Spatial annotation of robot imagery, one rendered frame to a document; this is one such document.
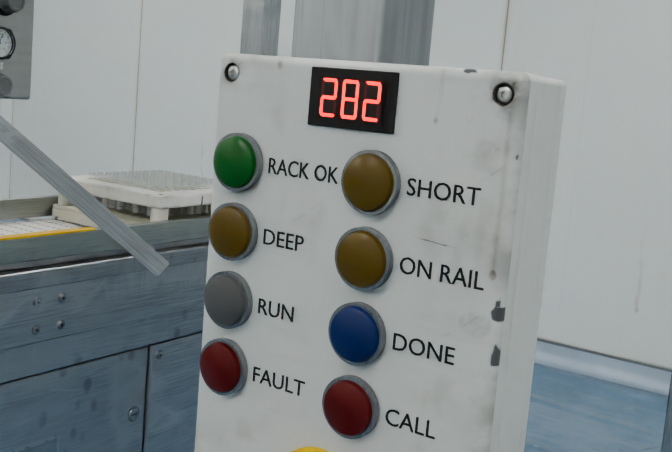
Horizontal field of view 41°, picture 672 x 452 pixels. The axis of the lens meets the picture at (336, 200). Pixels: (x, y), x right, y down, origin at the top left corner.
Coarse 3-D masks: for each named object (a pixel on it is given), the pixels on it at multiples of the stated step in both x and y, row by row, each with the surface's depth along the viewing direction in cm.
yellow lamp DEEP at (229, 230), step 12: (216, 216) 46; (228, 216) 46; (240, 216) 45; (216, 228) 46; (228, 228) 46; (240, 228) 45; (216, 240) 46; (228, 240) 46; (240, 240) 45; (228, 252) 46; (240, 252) 46
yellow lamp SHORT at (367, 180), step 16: (352, 160) 42; (368, 160) 41; (384, 160) 41; (352, 176) 41; (368, 176) 41; (384, 176) 41; (352, 192) 41; (368, 192) 41; (384, 192) 41; (368, 208) 41
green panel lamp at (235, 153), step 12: (228, 144) 46; (240, 144) 45; (216, 156) 46; (228, 156) 45; (240, 156) 45; (252, 156) 45; (216, 168) 46; (228, 168) 46; (240, 168) 45; (252, 168) 45; (228, 180) 46; (240, 180) 45
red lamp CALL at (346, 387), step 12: (336, 384) 43; (348, 384) 42; (336, 396) 43; (348, 396) 42; (360, 396) 42; (324, 408) 43; (336, 408) 43; (348, 408) 42; (360, 408) 42; (336, 420) 43; (348, 420) 42; (360, 420) 42; (348, 432) 42; (360, 432) 42
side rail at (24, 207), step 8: (0, 200) 142; (8, 200) 143; (16, 200) 144; (24, 200) 145; (32, 200) 146; (40, 200) 148; (48, 200) 149; (56, 200) 150; (0, 208) 142; (8, 208) 143; (16, 208) 144; (24, 208) 145; (32, 208) 147; (40, 208) 148; (48, 208) 149; (0, 216) 142; (8, 216) 143; (16, 216) 144; (24, 216) 146; (32, 216) 147; (40, 216) 148
